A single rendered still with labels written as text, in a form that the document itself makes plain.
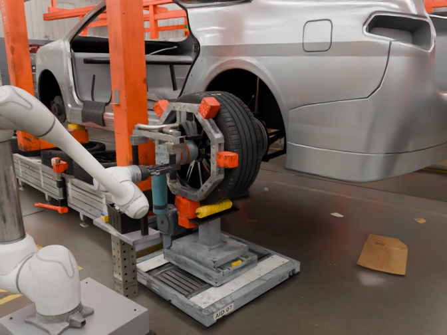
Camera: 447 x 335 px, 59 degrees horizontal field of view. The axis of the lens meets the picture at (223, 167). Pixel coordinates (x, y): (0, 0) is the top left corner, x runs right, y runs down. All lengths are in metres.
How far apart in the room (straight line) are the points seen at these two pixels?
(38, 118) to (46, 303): 0.64
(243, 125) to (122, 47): 0.89
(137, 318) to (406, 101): 1.51
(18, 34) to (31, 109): 2.94
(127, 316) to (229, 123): 1.06
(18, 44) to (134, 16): 1.93
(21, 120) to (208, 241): 1.45
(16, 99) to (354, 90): 1.45
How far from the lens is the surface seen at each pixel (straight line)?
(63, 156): 4.27
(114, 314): 1.65
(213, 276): 2.35
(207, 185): 2.13
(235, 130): 2.09
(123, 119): 2.56
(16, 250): 1.64
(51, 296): 1.56
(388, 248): 3.23
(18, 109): 1.38
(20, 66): 4.29
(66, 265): 1.54
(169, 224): 2.63
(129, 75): 2.53
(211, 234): 2.48
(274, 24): 2.32
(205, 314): 2.17
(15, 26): 4.31
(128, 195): 1.65
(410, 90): 2.05
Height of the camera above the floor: 1.30
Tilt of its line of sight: 14 degrees down
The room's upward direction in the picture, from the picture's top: straight up
